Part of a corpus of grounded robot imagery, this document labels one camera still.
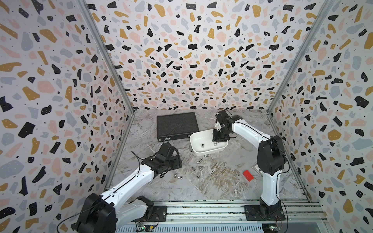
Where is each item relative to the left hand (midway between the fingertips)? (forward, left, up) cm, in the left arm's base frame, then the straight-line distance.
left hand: (179, 162), depth 83 cm
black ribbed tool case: (+29, +4, -3) cm, 29 cm away
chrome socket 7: (+5, -13, -8) cm, 16 cm away
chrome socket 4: (0, -8, -8) cm, 12 cm away
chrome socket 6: (-6, -10, -8) cm, 14 cm away
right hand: (+15, -21, 0) cm, 26 cm away
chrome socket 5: (0, -13, -8) cm, 15 cm away
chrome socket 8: (+8, -17, -8) cm, 20 cm away
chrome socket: (+15, -14, -7) cm, 22 cm away
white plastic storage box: (+22, -16, -7) cm, 29 cm away
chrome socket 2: (+17, -23, -8) cm, 30 cm away
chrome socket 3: (-6, 0, -8) cm, 10 cm away
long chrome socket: (+10, -6, -2) cm, 12 cm away
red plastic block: (-6, -40, -7) cm, 41 cm away
